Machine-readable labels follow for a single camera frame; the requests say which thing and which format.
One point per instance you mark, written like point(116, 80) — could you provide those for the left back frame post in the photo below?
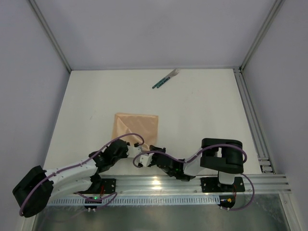
point(47, 30)

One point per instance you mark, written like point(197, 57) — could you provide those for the aluminium frame rail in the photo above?
point(164, 185)

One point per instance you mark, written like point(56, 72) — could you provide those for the right side frame rail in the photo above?
point(261, 147)

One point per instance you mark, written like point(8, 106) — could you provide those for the right controller board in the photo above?
point(226, 202)

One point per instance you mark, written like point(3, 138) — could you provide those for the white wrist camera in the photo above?
point(133, 151)
point(145, 160)

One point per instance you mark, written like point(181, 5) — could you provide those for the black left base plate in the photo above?
point(103, 186)

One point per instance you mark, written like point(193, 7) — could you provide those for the white slotted cable duct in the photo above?
point(140, 200)

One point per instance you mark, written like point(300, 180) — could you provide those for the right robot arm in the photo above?
point(223, 155)

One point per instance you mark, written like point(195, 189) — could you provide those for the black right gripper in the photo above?
point(157, 152)

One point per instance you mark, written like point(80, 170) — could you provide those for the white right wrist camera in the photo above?
point(145, 160)

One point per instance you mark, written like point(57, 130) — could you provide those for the right back frame post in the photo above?
point(271, 15)

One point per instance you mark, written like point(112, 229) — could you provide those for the frame post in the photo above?
point(271, 15)
point(47, 30)

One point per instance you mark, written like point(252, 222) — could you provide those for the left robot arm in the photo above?
point(39, 187)

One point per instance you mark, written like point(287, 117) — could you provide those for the controller board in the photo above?
point(92, 201)
point(226, 202)

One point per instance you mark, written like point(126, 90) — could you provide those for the green handled knife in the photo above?
point(162, 81)

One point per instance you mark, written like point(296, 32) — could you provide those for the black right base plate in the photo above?
point(211, 184)

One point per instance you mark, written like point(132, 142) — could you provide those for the peach satin napkin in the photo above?
point(144, 125)

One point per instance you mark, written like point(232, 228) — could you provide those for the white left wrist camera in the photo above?
point(133, 151)

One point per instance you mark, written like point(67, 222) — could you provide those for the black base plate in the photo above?
point(211, 184)
point(103, 186)

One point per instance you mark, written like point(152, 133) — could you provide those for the left controller board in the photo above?
point(92, 201)

